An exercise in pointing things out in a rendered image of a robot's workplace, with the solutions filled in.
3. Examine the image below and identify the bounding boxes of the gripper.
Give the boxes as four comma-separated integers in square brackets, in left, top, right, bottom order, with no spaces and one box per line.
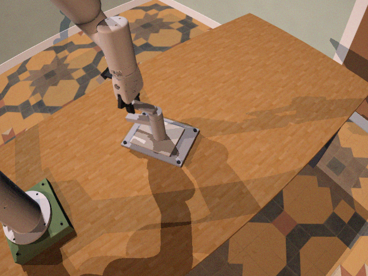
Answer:
[112,66,143,114]

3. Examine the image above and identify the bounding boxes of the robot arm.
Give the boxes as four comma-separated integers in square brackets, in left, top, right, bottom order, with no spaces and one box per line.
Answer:
[0,0,137,244]

